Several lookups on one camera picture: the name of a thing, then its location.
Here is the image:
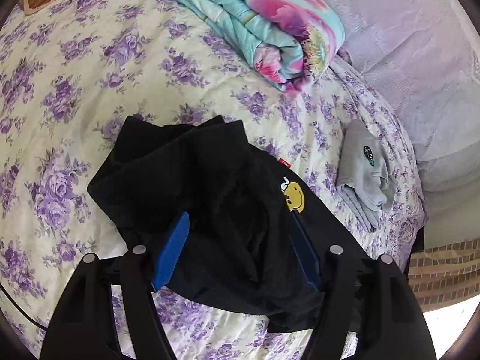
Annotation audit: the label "beige checkered curtain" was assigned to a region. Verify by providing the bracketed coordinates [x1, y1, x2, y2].
[408, 239, 480, 312]

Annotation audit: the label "grey folded garment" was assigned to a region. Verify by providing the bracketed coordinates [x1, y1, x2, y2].
[336, 119, 398, 233]

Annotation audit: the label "floral folded blanket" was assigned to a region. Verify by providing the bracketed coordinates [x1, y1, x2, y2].
[175, 0, 345, 93]

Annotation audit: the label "purple floral bedsheet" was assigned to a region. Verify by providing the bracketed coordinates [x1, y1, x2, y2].
[1, 0, 426, 355]

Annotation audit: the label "black pants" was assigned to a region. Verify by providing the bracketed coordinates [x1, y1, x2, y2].
[88, 116, 365, 333]

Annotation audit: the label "white lace bed headboard cover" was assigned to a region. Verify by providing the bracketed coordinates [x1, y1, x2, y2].
[324, 0, 479, 247]

